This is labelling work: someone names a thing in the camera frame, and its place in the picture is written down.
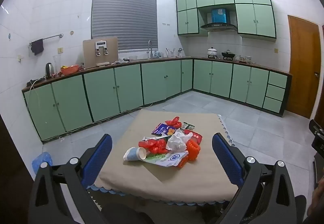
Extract orange plastic basin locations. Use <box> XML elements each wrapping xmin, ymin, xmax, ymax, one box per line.
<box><xmin>60</xmin><ymin>64</ymin><xmax>80</xmax><ymax>76</ymax></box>

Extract green lower kitchen cabinets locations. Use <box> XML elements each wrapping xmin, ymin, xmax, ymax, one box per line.
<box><xmin>21</xmin><ymin>56</ymin><xmax>293</xmax><ymax>142</ymax></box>

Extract blue box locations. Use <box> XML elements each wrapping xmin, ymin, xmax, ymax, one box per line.
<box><xmin>211</xmin><ymin>8</ymin><xmax>227</xmax><ymax>23</ymax></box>

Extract orange foam fruit net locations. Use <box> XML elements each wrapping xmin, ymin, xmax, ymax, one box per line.
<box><xmin>177</xmin><ymin>138</ymin><xmax>201</xmax><ymax>169</ymax></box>

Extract person's right forearm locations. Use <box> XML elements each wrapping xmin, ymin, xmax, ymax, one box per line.
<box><xmin>310</xmin><ymin>179</ymin><xmax>324</xmax><ymax>217</ymax></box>

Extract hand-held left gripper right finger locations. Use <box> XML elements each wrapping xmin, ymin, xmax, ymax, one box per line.
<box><xmin>212</xmin><ymin>132</ymin><xmax>295</xmax><ymax>224</ymax></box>

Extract white and blue paper cup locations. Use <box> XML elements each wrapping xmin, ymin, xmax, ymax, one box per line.
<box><xmin>123</xmin><ymin>147</ymin><xmax>147</xmax><ymax>162</ymax></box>

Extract brown wooden door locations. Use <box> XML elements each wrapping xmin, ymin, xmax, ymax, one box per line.
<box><xmin>287</xmin><ymin>15</ymin><xmax>321</xmax><ymax>119</ymax></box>

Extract black range hood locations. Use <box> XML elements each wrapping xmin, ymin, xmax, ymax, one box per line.
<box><xmin>200</xmin><ymin>4</ymin><xmax>238</xmax><ymax>32</ymax></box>

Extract beige tablecloth with scalloped trim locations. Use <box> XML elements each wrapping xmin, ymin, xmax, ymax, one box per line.
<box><xmin>86</xmin><ymin>109</ymin><xmax>240</xmax><ymax>207</ymax></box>

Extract crumpled white plastic bag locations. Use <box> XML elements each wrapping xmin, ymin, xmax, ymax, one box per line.
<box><xmin>166</xmin><ymin>128</ymin><xmax>194</xmax><ymax>151</ymax></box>

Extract brown cardboard box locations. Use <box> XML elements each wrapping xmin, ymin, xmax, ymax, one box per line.
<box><xmin>83</xmin><ymin>36</ymin><xmax>119</xmax><ymax>69</ymax></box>

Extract dark hanging towel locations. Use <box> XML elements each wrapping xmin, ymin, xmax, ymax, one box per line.
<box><xmin>31</xmin><ymin>39</ymin><xmax>44</xmax><ymax>56</ymax></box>

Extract crumpled red plastic bag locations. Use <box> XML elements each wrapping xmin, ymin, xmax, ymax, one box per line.
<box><xmin>138</xmin><ymin>139</ymin><xmax>168</xmax><ymax>156</ymax></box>

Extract steel electric kettle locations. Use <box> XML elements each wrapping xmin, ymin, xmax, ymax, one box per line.
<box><xmin>46</xmin><ymin>62</ymin><xmax>56</xmax><ymax>78</ymax></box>

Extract grey window blind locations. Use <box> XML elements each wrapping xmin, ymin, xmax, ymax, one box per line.
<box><xmin>91</xmin><ymin>0</ymin><xmax>159</xmax><ymax>53</ymax></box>

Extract blue snack packet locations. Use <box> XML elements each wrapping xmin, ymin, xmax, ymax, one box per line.
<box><xmin>151</xmin><ymin>123</ymin><xmax>176</xmax><ymax>137</ymax></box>

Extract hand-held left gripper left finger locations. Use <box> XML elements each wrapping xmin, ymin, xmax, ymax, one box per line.
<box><xmin>28</xmin><ymin>133</ymin><xmax>113</xmax><ymax>224</ymax></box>

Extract light blue and white carton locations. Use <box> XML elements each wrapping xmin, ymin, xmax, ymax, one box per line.
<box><xmin>152</xmin><ymin>150</ymin><xmax>189</xmax><ymax>167</ymax></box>

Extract green kitchen cabinets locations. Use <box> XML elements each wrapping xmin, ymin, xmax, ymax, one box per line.
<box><xmin>21</xmin><ymin>56</ymin><xmax>293</xmax><ymax>142</ymax></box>
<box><xmin>176</xmin><ymin>0</ymin><xmax>277</xmax><ymax>43</ymax></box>

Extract blue plastic bag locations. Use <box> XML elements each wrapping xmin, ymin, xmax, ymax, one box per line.
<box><xmin>32</xmin><ymin>152</ymin><xmax>53</xmax><ymax>174</ymax></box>

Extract metal towel rail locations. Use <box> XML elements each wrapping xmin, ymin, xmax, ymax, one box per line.
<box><xmin>29</xmin><ymin>33</ymin><xmax>64</xmax><ymax>47</ymax></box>

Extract green upper kitchen cabinets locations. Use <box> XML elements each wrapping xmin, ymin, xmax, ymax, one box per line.
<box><xmin>176</xmin><ymin>0</ymin><xmax>277</xmax><ymax>43</ymax></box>

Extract white water dispenser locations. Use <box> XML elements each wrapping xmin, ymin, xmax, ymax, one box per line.
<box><xmin>95</xmin><ymin>40</ymin><xmax>108</xmax><ymax>57</ymax></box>

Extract red paper cup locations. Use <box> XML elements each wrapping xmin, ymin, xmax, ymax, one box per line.
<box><xmin>185</xmin><ymin>131</ymin><xmax>203</xmax><ymax>145</ymax></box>

